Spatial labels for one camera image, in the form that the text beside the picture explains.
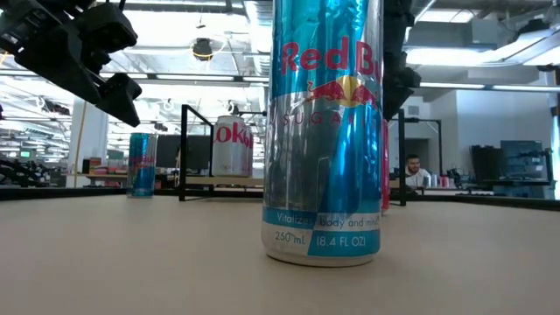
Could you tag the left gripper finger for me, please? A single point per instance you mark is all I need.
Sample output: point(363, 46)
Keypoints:
point(124, 100)

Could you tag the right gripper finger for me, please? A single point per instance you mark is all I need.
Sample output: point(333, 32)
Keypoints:
point(394, 100)

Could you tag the small Red Bull sugarfree can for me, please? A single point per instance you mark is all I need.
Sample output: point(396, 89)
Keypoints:
point(142, 166)

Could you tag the red Fanta can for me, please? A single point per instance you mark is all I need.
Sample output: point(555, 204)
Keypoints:
point(386, 175)

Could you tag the large Red Bull sugarfree can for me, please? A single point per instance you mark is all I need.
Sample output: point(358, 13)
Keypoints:
point(324, 153)

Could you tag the white Diet Coke can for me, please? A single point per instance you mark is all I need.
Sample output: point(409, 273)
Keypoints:
point(232, 153)

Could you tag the black computer monitor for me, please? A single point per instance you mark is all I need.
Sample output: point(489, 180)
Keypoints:
point(168, 151)

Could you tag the long ceiling light strip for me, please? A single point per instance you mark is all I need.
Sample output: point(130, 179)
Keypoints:
point(197, 78)

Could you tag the person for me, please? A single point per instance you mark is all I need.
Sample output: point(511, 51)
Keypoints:
point(415, 175)

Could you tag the wooden desk with stacked items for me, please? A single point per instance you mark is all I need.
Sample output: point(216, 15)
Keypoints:
point(105, 176)

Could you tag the small distant silver can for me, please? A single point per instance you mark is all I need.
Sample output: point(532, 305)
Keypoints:
point(427, 181)

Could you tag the black ceiling dome device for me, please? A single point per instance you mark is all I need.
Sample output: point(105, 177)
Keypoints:
point(202, 48)

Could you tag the small distant pink can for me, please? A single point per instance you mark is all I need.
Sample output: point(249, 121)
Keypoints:
point(445, 181)

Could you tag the dark office monitor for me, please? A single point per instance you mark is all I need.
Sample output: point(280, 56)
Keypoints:
point(485, 162)

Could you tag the wall vent grille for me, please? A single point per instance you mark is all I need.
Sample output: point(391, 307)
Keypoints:
point(413, 110)

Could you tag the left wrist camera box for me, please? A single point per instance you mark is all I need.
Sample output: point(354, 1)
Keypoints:
point(111, 28)

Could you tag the black frame shelf, wooden board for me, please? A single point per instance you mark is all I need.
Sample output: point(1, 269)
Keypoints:
point(182, 153)

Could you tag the round silver ventilation duct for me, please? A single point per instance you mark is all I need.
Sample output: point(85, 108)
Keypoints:
point(262, 26)

